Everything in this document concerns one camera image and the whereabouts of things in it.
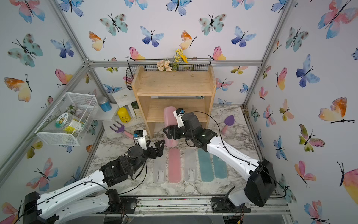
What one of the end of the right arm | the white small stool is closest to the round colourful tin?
the white small stool

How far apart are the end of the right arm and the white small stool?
0.42 m

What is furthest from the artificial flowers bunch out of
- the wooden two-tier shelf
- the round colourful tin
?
the round colourful tin

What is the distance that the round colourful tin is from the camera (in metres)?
0.64

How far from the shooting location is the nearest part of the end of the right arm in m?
0.57
